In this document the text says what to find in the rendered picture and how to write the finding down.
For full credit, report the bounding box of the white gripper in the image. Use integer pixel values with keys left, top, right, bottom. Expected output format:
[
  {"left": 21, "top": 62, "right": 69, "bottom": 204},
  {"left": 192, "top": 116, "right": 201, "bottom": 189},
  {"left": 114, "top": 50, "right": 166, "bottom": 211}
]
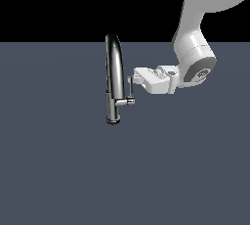
[{"left": 131, "top": 65, "right": 181, "bottom": 95}]

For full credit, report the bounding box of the chrome faucet lever handle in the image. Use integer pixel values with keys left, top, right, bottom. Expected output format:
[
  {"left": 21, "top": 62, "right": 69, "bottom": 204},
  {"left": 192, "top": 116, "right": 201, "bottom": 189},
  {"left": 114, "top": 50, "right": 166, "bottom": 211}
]
[{"left": 114, "top": 75, "right": 137, "bottom": 108}]

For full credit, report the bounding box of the chrome faucet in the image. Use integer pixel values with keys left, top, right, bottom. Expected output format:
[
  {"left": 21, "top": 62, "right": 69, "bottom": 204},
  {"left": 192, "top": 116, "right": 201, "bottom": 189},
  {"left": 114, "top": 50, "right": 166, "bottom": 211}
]
[{"left": 104, "top": 32, "right": 127, "bottom": 126}]

